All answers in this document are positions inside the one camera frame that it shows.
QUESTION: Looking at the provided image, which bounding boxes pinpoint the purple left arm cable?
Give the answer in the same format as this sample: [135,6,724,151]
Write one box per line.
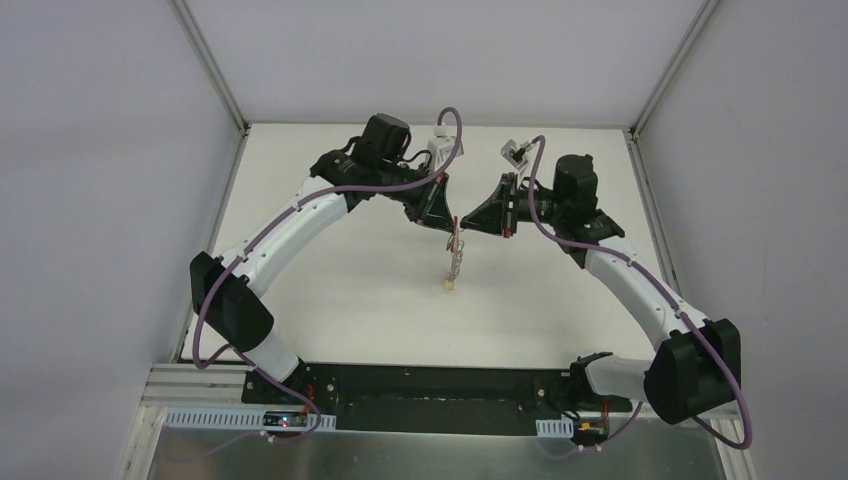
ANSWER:
[165,107,464,458]

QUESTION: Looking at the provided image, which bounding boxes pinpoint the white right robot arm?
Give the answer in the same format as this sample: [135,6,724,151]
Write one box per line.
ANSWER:
[460,154,751,427]

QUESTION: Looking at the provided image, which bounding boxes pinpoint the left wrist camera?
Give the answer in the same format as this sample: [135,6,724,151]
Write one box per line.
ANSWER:
[427,125,456,173]

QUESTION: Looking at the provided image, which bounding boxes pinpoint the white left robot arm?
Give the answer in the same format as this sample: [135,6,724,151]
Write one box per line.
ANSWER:
[189,107,463,405]

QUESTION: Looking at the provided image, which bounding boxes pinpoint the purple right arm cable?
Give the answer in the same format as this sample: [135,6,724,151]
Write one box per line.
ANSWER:
[523,135,754,458]

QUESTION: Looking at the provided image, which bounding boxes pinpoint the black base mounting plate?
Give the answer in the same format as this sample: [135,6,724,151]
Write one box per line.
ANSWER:
[284,363,632,436]

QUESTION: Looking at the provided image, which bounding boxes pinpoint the white cable duct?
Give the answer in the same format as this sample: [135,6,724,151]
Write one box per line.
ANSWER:
[163,407,337,433]

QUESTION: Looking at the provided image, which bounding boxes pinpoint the aluminium frame rail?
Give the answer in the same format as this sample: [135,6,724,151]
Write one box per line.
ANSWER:
[141,363,248,406]

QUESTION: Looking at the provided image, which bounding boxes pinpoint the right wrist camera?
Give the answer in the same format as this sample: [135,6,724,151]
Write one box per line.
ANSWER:
[500,139,532,170]

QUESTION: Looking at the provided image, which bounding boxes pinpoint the red-handled metal key holder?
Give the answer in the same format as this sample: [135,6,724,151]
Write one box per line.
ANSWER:
[445,223,464,282]

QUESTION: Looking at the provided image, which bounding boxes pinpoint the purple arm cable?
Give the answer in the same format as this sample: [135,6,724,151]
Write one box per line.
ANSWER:
[523,135,754,458]
[165,107,464,458]

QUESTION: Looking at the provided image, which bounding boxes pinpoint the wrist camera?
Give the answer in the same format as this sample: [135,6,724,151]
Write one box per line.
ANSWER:
[427,125,456,173]
[500,139,532,170]

